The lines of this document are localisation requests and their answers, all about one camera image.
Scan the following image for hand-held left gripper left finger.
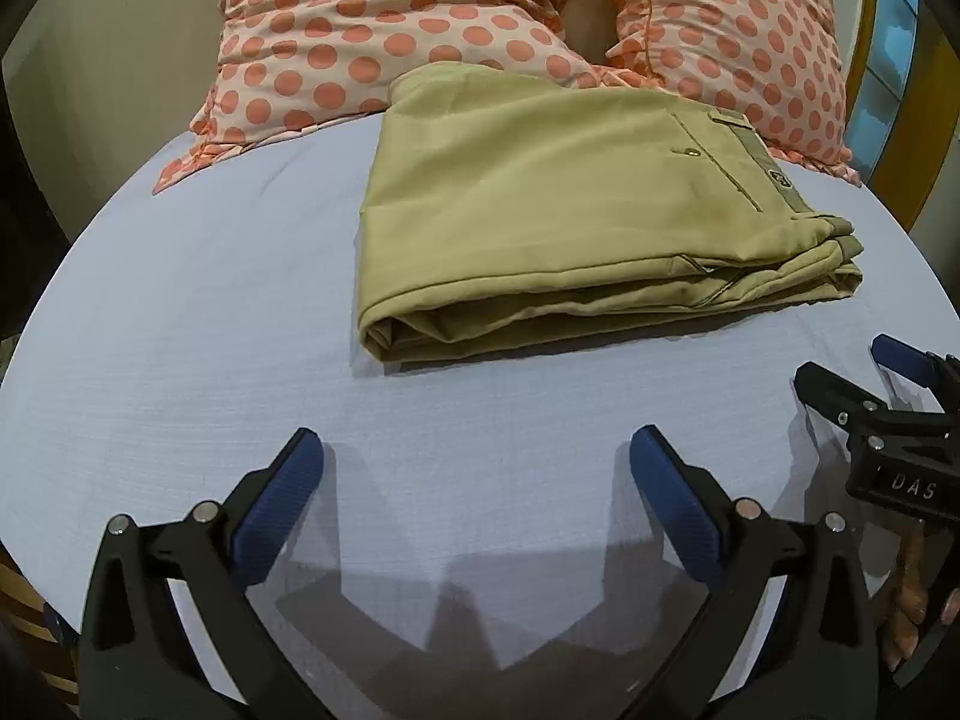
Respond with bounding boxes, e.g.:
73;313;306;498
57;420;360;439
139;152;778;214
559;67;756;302
78;427;328;720

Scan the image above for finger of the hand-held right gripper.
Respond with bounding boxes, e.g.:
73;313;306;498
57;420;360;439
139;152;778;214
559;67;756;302
793;361;893;436
870;334;960;413

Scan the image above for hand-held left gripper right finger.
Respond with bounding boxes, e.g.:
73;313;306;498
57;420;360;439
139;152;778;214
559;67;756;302
628;424;880;720

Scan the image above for khaki pants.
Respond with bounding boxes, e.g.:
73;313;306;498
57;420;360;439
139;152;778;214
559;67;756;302
357;61;865;376

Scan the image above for person's right hand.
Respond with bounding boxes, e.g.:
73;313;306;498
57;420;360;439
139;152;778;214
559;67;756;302
879;519;960;674

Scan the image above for polka dot pillow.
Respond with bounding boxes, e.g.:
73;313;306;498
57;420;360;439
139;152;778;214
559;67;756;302
150;0;605;197
600;0;863;188

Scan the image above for wooden bed frame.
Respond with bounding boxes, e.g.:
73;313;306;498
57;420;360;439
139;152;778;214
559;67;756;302
0;544;82;707

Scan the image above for yellow window frame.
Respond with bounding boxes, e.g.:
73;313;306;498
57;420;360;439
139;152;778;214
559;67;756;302
846;0;960;235

